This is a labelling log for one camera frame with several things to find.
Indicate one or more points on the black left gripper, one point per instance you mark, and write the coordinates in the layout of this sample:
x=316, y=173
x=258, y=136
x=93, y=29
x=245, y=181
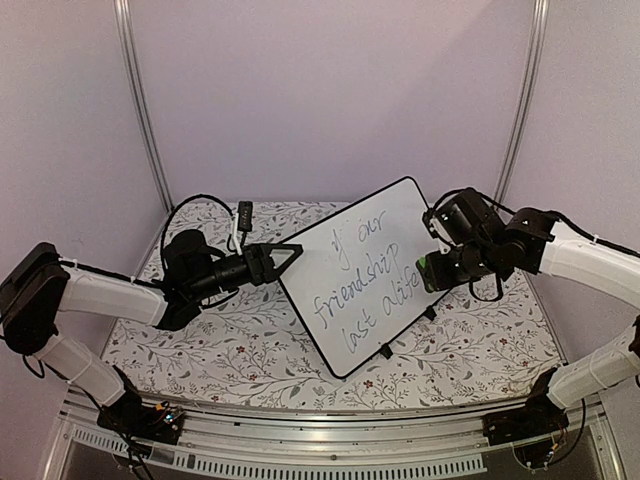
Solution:
x=263, y=250

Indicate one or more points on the green black whiteboard eraser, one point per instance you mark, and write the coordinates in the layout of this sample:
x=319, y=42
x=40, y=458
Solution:
x=422, y=266

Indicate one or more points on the white whiteboard black frame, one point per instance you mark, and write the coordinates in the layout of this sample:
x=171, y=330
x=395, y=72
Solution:
x=356, y=288

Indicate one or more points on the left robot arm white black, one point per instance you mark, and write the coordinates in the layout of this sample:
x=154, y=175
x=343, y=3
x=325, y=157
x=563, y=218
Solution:
x=44, y=285

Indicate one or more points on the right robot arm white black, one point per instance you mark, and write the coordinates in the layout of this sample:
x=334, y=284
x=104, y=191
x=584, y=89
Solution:
x=549, y=243

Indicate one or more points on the black whiteboard stand clip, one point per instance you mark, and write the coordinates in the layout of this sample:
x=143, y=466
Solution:
x=386, y=351
x=429, y=313

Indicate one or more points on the floral patterned table mat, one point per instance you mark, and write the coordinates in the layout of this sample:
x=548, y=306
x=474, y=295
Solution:
x=253, y=351

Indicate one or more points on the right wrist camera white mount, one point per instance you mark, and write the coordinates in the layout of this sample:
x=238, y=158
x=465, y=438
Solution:
x=436, y=231

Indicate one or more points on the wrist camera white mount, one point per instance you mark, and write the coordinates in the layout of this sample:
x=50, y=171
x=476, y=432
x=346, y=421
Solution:
x=436, y=231
x=241, y=226

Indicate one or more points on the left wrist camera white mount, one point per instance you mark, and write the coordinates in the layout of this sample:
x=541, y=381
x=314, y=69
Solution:
x=241, y=226

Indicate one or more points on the right aluminium frame post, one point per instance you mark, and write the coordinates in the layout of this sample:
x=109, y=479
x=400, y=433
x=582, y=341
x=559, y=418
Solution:
x=534, y=54

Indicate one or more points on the aluminium frame post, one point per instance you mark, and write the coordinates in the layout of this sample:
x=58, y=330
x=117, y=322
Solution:
x=534, y=54
x=123, y=18

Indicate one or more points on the front aluminium rail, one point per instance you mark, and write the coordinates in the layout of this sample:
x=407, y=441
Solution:
x=233, y=442

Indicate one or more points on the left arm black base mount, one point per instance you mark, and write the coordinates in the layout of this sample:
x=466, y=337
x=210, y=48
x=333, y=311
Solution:
x=162, y=423

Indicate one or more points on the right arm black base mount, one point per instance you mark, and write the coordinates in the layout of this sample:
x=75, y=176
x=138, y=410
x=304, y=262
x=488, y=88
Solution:
x=538, y=416

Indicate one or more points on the left aluminium frame post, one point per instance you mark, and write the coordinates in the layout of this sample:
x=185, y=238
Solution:
x=123, y=18

